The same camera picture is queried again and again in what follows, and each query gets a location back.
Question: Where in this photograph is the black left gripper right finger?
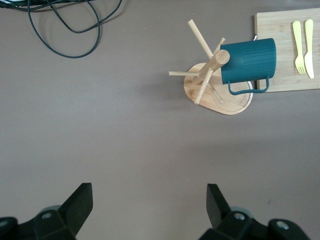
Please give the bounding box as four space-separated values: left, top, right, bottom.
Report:
199 183 311 240

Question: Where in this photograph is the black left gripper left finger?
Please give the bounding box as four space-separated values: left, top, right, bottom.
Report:
0 182 94 240

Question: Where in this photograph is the teal ribbed cup with handle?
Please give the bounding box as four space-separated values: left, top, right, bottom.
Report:
219 37 278 96

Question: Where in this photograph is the wooden mug tree stand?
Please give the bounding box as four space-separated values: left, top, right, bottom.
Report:
168 19 254 116

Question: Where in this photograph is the yellow plastic knife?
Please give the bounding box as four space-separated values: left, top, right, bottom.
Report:
303 19 315 80

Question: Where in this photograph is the yellow plastic fork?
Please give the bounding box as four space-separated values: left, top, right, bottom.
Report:
292 20 307 75

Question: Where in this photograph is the bamboo cutting board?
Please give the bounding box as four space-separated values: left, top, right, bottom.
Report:
252 7 320 93

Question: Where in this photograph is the black cable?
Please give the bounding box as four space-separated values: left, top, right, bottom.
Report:
27 0 102 59
0 0 123 33

